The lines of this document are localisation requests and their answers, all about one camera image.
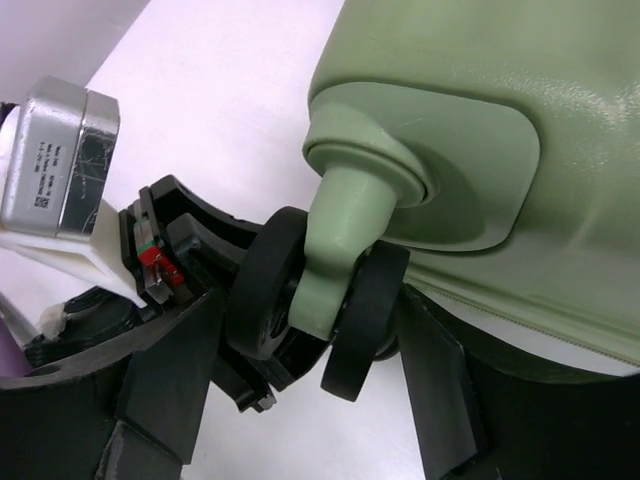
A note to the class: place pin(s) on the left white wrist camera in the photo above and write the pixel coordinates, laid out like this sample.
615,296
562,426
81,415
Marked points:
57,147

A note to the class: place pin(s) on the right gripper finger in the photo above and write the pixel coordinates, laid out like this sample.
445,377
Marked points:
484,409

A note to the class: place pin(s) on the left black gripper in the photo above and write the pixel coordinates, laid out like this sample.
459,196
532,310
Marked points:
131,407

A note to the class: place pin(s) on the green suitcase with blue lining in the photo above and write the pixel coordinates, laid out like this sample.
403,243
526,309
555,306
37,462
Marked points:
486,152

